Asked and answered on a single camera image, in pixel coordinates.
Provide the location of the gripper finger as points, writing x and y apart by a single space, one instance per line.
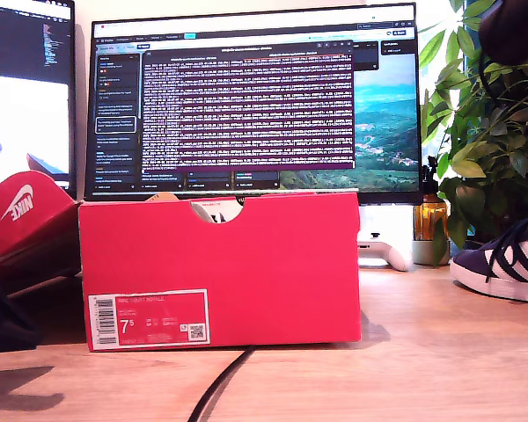
4 321

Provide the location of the red Nike shoebox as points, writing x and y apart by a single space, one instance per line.
246 272

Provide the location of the white game controller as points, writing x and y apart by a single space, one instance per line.
396 259

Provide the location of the pale round pot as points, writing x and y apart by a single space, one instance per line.
422 255

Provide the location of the wide black computer monitor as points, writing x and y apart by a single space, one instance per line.
378 110

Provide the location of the amber pump bottle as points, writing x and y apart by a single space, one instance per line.
429 217

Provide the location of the green leafy houseplant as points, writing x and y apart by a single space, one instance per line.
488 145

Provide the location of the black monitor with camera feeds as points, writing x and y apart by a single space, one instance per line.
26 44

